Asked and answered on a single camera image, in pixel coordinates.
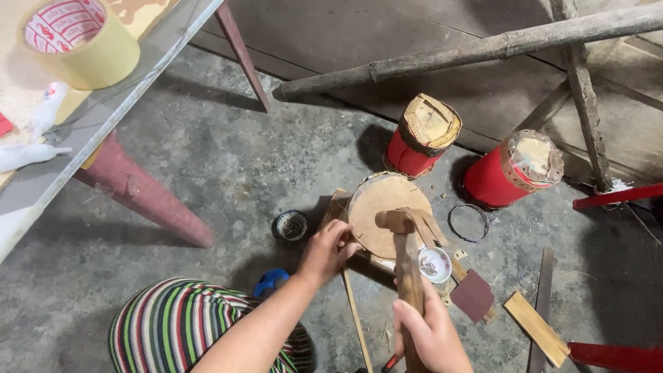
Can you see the blue sandal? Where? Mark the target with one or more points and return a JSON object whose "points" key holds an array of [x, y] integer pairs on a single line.
{"points": [[269, 282]]}

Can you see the black bowl of nails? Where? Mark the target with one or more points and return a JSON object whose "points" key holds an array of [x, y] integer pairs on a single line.
{"points": [[291, 226]]}

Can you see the small red object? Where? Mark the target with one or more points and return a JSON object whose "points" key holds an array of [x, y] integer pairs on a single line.
{"points": [[4, 124]]}

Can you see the maroon plastic stool leg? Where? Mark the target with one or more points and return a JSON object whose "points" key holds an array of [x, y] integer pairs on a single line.
{"points": [[145, 194]]}

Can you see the wooden block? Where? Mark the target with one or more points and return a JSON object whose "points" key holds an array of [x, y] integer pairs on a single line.
{"points": [[334, 207]]}

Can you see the maroon sandpaper piece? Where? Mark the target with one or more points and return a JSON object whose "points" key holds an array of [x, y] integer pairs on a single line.
{"points": [[471, 296]]}

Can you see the small drum with tan hide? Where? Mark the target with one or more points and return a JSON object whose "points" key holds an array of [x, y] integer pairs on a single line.
{"points": [[375, 202]]}

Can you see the long bamboo pole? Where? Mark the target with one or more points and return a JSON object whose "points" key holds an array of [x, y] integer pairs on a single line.
{"points": [[466, 52]]}

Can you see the striped trousers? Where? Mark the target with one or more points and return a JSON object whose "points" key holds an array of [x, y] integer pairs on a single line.
{"points": [[171, 326]]}

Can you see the white bowl of nails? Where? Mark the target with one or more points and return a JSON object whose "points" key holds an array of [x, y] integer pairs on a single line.
{"points": [[436, 265]]}

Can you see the dark metal strip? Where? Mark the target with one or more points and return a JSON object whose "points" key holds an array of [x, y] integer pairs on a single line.
{"points": [[544, 290]]}

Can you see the light wooden slat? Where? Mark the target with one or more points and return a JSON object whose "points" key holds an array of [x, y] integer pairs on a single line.
{"points": [[536, 329]]}

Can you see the yellow tape roll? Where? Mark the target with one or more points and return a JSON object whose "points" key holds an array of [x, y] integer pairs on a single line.
{"points": [[98, 57]]}

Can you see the white plastic bottle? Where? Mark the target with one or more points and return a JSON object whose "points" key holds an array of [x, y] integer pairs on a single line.
{"points": [[49, 111], [26, 155]]}

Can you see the thin wooden stick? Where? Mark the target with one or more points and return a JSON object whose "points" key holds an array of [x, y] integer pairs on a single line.
{"points": [[357, 321]]}

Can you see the red painted wooden bar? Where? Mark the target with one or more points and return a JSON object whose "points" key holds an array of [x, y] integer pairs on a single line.
{"points": [[616, 357], [616, 196]]}

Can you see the weathered wooden post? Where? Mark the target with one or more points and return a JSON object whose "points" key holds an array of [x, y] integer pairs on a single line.
{"points": [[588, 103]]}

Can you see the table with metal edge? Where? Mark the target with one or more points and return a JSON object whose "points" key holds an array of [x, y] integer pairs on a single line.
{"points": [[98, 124]]}

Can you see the person's left hand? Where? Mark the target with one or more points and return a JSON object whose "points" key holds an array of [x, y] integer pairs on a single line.
{"points": [[324, 254]]}

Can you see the person's right hand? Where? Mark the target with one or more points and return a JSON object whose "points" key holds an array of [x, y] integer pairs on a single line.
{"points": [[437, 336]]}

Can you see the red drum with nailed hide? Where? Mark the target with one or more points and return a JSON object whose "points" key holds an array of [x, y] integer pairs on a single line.
{"points": [[414, 150]]}

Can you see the red drum with plastic-covered hide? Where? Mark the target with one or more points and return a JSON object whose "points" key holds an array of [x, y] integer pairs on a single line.
{"points": [[492, 179]]}

